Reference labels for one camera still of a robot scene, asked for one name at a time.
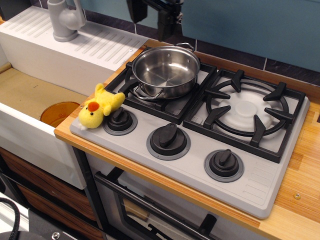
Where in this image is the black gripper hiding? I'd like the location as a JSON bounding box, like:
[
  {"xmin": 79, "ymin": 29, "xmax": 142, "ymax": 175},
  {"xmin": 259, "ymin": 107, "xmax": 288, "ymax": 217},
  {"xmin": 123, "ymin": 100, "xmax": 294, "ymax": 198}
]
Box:
[{"xmin": 126, "ymin": 0, "xmax": 185, "ymax": 42}]

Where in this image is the stainless steel pan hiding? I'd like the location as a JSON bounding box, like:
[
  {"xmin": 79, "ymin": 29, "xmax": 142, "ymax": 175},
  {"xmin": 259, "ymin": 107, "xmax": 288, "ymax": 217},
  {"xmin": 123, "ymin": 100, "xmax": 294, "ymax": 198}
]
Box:
[{"xmin": 131, "ymin": 42, "xmax": 201, "ymax": 101}]

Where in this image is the black left stove knob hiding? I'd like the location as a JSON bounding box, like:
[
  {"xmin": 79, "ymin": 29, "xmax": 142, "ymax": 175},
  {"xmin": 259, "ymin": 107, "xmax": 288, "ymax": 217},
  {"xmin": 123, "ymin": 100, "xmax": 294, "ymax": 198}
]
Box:
[{"xmin": 102, "ymin": 107, "xmax": 138, "ymax": 136}]

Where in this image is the black stove knob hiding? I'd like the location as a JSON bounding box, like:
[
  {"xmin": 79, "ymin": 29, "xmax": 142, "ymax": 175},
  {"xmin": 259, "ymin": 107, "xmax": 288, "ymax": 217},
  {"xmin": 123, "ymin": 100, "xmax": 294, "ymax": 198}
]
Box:
[
  {"xmin": 204, "ymin": 149, "xmax": 245, "ymax": 183},
  {"xmin": 102, "ymin": 107, "xmax": 138, "ymax": 136},
  {"xmin": 146, "ymin": 122, "xmax": 191, "ymax": 161}
]

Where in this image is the black middle stove knob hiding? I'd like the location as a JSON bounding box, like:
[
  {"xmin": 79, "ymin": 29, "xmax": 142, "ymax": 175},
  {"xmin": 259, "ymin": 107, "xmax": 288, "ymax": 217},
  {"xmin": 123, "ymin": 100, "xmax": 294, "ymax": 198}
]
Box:
[{"xmin": 146, "ymin": 122, "xmax": 191, "ymax": 161}]

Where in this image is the grey toy stove top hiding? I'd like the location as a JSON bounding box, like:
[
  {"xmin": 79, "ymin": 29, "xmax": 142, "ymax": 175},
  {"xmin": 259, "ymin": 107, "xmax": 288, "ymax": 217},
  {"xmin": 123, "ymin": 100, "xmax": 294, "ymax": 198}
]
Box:
[{"xmin": 70, "ymin": 47, "xmax": 310, "ymax": 219}]

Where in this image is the black right stove knob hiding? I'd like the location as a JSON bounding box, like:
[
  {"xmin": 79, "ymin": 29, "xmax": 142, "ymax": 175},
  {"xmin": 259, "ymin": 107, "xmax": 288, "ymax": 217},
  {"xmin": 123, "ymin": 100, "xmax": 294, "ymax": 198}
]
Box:
[{"xmin": 204, "ymin": 149, "xmax": 245, "ymax": 183}]

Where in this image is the grey toy faucet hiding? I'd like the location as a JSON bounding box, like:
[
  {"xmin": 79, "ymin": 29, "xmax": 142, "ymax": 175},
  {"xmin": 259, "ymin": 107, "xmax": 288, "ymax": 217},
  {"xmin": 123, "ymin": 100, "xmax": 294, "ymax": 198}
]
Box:
[{"xmin": 47, "ymin": 0, "xmax": 86, "ymax": 42}]

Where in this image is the black left burner grate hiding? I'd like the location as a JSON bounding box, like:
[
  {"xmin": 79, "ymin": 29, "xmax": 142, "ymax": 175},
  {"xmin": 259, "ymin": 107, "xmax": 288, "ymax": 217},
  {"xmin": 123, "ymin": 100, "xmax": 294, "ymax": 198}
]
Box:
[{"xmin": 105, "ymin": 61, "xmax": 217, "ymax": 125}]

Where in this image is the black burner grate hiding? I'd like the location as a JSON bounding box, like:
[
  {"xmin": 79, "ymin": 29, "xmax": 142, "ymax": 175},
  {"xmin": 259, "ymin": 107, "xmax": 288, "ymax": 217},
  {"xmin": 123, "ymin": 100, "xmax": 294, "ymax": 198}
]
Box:
[
  {"xmin": 183, "ymin": 69, "xmax": 310, "ymax": 163},
  {"xmin": 105, "ymin": 61, "xmax": 217, "ymax": 125}
]

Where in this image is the yellow stuffed duck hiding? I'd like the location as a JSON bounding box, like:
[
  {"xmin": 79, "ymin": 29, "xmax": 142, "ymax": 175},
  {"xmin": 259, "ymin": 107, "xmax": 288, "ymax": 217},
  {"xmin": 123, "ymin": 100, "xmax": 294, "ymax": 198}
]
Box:
[{"xmin": 78, "ymin": 83, "xmax": 126, "ymax": 130}]

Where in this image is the white toy sink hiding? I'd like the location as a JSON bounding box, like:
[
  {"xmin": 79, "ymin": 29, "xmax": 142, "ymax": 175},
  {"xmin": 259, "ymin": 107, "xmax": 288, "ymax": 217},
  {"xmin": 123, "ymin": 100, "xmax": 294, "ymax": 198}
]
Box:
[{"xmin": 0, "ymin": 6, "xmax": 147, "ymax": 190}]

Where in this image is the orange plastic plate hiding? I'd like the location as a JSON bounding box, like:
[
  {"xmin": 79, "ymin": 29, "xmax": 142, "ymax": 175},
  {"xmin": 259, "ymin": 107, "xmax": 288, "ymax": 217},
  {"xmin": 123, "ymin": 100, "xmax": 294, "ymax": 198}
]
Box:
[{"xmin": 40, "ymin": 101, "xmax": 80, "ymax": 128}]

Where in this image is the black right burner grate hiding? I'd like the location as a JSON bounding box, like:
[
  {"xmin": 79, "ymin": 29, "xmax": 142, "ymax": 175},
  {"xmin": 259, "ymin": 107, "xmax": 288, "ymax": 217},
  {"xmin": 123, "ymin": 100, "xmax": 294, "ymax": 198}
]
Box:
[{"xmin": 183, "ymin": 69, "xmax": 310, "ymax": 163}]

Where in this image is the wooden drawer cabinet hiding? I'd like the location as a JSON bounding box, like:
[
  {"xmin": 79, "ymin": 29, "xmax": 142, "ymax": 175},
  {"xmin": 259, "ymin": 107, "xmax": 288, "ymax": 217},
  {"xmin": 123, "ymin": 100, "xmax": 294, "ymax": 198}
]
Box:
[{"xmin": 0, "ymin": 148, "xmax": 104, "ymax": 240}]

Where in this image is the oven door with handle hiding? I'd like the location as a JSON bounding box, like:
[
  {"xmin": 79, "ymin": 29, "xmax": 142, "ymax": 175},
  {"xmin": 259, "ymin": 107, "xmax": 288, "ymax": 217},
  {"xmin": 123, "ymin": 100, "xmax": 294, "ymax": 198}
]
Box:
[{"xmin": 93, "ymin": 166, "xmax": 226, "ymax": 240}]

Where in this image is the black braided cable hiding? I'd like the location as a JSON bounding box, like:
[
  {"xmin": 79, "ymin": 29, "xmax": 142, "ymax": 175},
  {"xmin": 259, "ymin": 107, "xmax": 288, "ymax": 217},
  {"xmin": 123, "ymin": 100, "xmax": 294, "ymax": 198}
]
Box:
[{"xmin": 0, "ymin": 197, "xmax": 21, "ymax": 240}]

